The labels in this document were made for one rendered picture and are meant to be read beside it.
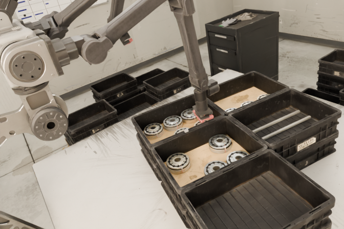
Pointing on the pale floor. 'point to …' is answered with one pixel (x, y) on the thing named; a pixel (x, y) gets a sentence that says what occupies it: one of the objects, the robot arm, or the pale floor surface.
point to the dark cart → (245, 44)
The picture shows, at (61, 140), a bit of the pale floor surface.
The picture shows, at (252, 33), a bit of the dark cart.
